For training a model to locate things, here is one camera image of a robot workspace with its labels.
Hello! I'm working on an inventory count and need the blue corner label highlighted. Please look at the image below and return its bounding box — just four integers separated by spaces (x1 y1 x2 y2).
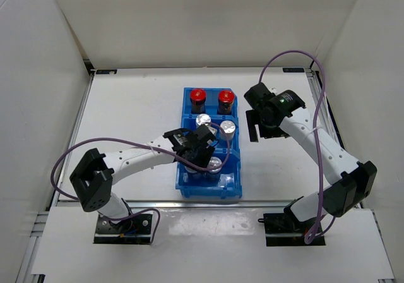
282 68 305 73
95 69 117 75

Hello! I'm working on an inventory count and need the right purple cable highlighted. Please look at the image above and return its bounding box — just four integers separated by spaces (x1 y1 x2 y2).
258 49 336 244

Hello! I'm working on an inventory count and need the blue storage bin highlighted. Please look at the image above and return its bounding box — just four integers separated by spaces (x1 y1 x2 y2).
181 114 240 154
181 87 238 120
175 149 242 199

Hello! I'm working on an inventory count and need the middle blue storage bin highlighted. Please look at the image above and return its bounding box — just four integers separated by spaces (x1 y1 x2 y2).
181 114 240 154

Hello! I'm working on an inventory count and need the far blue storage bin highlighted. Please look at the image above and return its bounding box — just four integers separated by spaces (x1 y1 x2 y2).
181 87 238 120

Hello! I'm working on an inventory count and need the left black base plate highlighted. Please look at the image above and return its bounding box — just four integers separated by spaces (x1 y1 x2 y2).
93 210 155 245

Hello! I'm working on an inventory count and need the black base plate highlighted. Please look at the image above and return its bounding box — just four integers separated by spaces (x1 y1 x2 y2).
93 210 155 245
258 214 326 247

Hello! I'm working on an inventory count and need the near blue storage bin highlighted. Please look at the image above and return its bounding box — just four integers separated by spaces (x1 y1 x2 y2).
175 149 242 199

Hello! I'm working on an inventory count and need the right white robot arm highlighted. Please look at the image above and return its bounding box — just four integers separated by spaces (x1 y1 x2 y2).
244 83 377 232

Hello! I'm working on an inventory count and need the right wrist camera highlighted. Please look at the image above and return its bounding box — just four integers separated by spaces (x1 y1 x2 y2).
244 82 275 111

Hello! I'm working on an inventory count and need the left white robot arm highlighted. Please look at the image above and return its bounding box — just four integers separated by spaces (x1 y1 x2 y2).
69 125 217 232

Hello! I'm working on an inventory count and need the red-lid sauce jar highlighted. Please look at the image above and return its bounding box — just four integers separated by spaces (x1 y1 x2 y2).
218 90 235 115
190 88 206 114

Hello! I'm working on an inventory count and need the left blue corner label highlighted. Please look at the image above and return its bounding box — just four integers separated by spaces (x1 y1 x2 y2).
95 69 117 75

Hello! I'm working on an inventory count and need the right blue corner label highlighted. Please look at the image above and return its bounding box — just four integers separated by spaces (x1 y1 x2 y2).
282 68 305 73

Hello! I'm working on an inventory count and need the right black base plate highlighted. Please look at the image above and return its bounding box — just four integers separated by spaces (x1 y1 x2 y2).
258 214 326 247

